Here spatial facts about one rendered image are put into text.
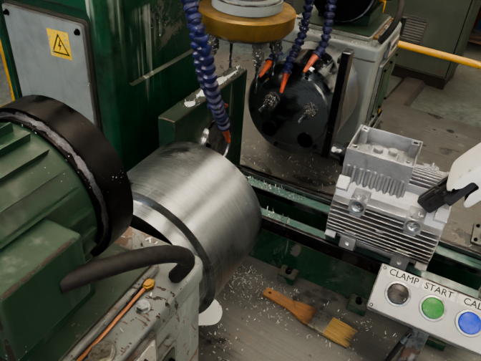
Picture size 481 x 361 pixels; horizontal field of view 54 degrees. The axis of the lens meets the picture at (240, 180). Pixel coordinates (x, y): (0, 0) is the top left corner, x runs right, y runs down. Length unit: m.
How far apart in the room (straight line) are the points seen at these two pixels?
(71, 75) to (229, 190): 0.41
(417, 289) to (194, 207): 0.35
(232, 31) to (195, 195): 0.30
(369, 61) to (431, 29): 2.79
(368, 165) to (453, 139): 0.90
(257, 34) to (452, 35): 3.31
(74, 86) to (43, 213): 0.58
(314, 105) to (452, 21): 2.97
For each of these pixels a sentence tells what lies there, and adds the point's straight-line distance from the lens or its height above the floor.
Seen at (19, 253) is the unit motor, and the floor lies 1.32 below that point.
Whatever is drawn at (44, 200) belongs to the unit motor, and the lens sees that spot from 0.45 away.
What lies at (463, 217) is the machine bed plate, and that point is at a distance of 1.41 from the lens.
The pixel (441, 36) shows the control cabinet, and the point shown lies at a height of 0.42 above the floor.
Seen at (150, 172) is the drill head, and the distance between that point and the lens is 0.74.
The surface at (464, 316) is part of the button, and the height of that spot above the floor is 1.07.
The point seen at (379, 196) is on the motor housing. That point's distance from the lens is 0.91.
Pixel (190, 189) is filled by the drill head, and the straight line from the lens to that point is 0.71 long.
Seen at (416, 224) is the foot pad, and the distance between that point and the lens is 0.88.
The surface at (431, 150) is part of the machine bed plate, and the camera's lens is 1.66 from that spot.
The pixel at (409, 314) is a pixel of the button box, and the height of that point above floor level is 1.05.
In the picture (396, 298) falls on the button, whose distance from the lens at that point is 0.74.
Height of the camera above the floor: 1.59
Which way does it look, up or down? 36 degrees down
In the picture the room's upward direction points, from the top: 5 degrees clockwise
